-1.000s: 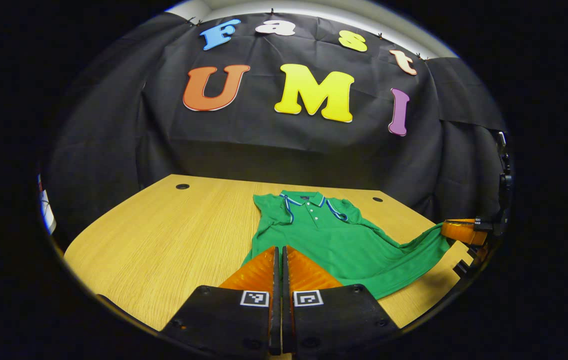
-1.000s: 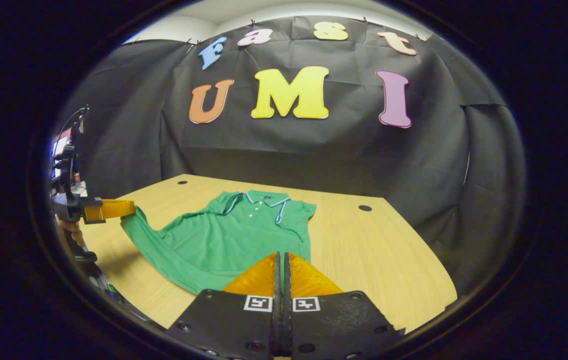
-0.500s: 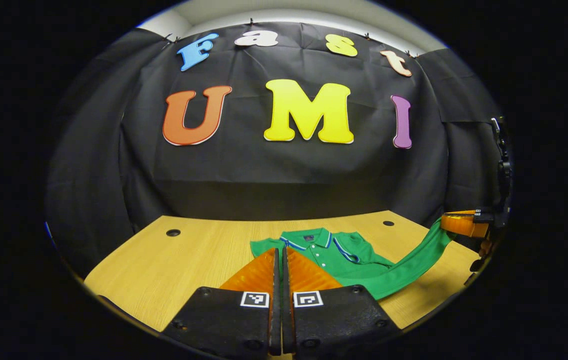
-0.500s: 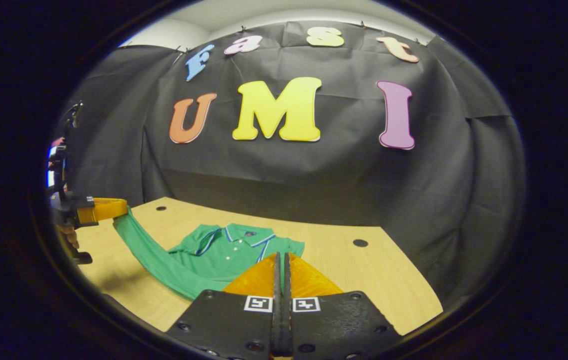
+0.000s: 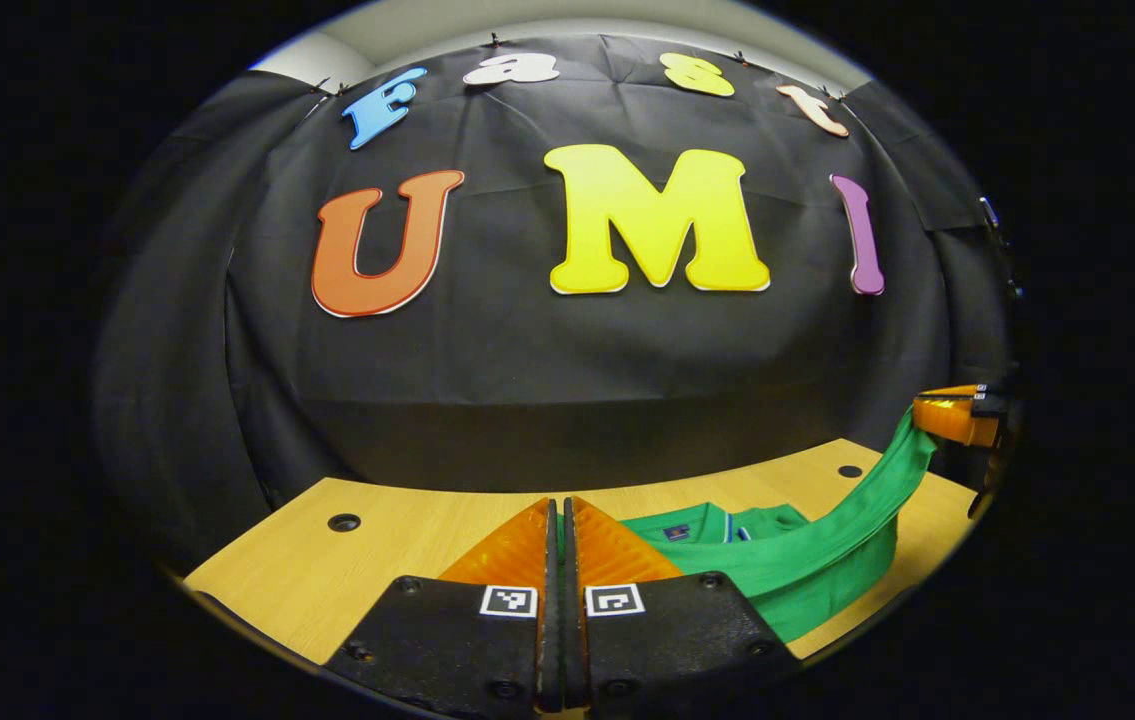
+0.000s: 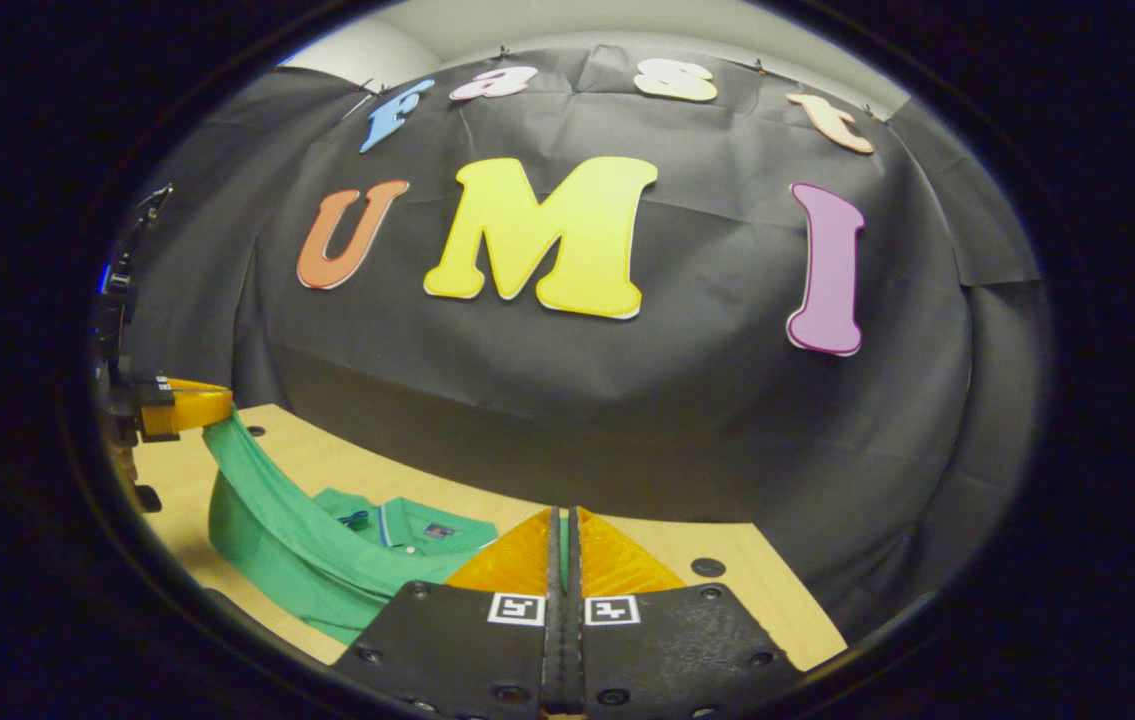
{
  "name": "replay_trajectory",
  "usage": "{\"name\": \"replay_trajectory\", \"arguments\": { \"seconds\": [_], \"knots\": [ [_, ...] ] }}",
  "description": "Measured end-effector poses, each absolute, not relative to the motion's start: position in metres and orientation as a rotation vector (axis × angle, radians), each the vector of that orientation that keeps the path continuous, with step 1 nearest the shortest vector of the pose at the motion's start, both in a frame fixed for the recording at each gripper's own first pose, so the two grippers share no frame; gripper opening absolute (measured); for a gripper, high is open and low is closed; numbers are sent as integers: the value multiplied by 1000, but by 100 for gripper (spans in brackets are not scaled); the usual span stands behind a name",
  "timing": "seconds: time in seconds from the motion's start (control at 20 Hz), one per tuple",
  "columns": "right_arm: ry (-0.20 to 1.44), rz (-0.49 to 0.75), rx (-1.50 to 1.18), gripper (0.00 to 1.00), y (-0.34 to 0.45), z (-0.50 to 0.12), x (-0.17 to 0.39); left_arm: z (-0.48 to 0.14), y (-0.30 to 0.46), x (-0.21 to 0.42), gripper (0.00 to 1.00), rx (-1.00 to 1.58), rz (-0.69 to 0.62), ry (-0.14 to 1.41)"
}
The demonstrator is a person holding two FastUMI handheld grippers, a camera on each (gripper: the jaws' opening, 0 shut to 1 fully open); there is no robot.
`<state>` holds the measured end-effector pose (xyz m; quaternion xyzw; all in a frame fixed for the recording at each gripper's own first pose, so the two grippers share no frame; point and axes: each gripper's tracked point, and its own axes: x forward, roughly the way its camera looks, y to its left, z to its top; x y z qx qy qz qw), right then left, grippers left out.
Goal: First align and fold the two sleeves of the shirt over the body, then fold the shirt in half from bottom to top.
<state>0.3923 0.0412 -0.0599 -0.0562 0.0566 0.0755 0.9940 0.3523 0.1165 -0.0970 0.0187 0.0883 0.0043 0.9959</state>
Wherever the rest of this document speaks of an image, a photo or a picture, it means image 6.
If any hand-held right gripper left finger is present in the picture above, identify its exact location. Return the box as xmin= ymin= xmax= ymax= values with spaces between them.
xmin=332 ymin=505 xmax=569 ymax=720

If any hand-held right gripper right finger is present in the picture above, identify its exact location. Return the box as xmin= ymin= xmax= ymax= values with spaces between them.
xmin=568 ymin=505 xmax=808 ymax=720

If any green T-shirt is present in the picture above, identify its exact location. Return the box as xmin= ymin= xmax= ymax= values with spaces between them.
xmin=202 ymin=410 xmax=568 ymax=646

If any black backdrop cloth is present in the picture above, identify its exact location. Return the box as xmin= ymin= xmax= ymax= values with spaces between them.
xmin=117 ymin=45 xmax=1053 ymax=641

